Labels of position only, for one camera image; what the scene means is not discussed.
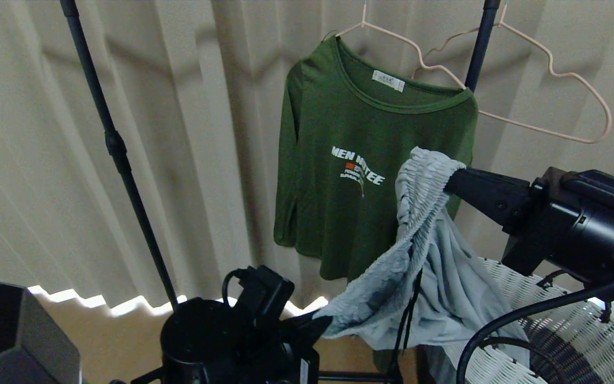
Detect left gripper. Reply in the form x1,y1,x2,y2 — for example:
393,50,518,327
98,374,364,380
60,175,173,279
253,319,321,384

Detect pink clothes hanger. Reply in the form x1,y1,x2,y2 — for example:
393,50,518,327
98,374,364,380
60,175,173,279
411,2,613,145
334,0,468,91

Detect pale grey shorts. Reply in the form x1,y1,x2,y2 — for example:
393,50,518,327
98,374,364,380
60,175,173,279
312,146,532,370

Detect white laundry basket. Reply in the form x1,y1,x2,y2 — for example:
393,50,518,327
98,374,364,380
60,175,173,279
418,258,614,384

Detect beige curtain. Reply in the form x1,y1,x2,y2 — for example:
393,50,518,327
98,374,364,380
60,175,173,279
0,0,614,318

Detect black clothes rack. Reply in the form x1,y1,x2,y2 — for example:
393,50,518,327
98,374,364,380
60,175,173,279
59,0,503,384

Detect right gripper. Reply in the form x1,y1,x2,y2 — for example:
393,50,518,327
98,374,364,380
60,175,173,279
500,167,614,300

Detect green printed t-shirt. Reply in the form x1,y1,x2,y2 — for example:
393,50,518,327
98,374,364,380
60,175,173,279
273,35,480,284

